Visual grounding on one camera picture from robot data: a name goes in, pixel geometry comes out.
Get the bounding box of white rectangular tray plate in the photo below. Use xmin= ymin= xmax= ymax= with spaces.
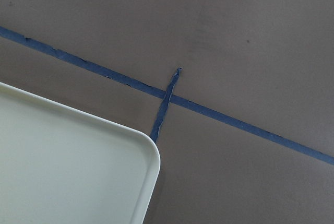
xmin=1 ymin=84 xmax=160 ymax=223

